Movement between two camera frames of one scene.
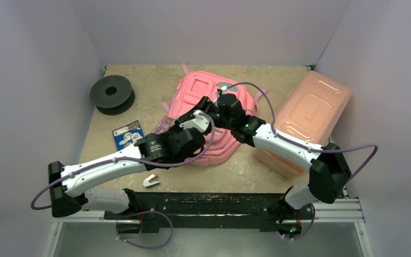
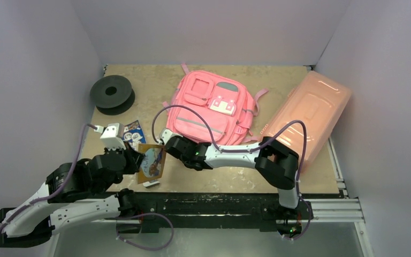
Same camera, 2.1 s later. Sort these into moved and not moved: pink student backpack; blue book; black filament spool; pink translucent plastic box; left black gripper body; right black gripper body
Moved: left black gripper body; right black gripper body
Not moved: pink student backpack; blue book; black filament spool; pink translucent plastic box
